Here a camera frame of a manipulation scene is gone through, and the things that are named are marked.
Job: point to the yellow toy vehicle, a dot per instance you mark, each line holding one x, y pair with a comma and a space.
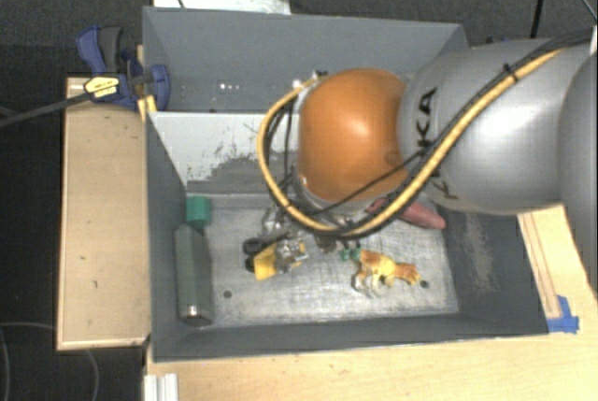
265, 264

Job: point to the green cup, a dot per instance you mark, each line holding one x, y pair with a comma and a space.
198, 210

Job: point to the grey metal bin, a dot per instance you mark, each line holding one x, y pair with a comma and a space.
327, 296

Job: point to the orange and yellow toy animal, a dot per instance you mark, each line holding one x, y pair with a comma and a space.
384, 269

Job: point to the red-brown flat block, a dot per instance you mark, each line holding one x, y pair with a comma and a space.
426, 217

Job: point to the pale wood board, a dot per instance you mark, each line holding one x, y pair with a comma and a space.
103, 212

